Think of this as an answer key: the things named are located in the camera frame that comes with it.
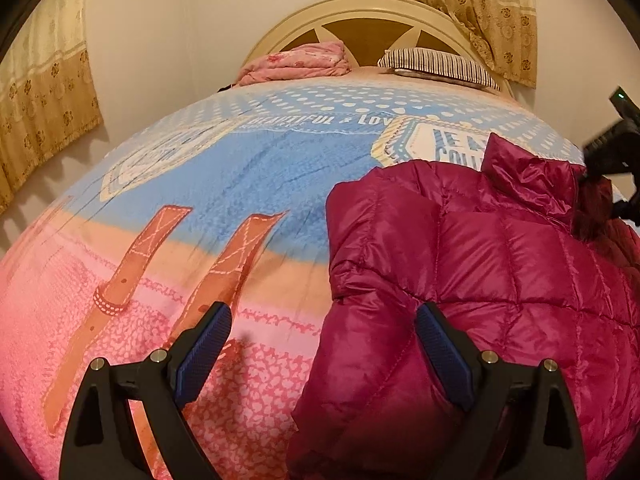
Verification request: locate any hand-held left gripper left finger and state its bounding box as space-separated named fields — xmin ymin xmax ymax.
xmin=59 ymin=301 xmax=232 ymax=480

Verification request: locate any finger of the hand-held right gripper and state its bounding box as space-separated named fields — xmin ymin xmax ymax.
xmin=607 ymin=192 xmax=640 ymax=221

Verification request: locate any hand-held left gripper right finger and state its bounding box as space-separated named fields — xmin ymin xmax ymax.
xmin=416 ymin=302 xmax=587 ymax=480

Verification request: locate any magenta puffer jacket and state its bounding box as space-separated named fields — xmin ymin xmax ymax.
xmin=286 ymin=132 xmax=640 ymax=480

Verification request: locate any pink and blue printed blanket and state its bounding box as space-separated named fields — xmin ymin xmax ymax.
xmin=0 ymin=67 xmax=621 ymax=480

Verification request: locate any beige floral curtain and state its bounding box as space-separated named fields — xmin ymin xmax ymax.
xmin=320 ymin=0 xmax=541 ymax=88
xmin=0 ymin=0 xmax=104 ymax=211

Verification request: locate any striped pillow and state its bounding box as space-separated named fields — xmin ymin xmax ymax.
xmin=377 ymin=47 xmax=501 ymax=92

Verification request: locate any cream wooden bed headboard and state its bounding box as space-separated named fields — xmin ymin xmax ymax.
xmin=242 ymin=0 xmax=513 ymax=96

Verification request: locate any pink folded quilt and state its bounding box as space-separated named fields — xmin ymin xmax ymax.
xmin=234 ymin=42 xmax=351 ymax=87

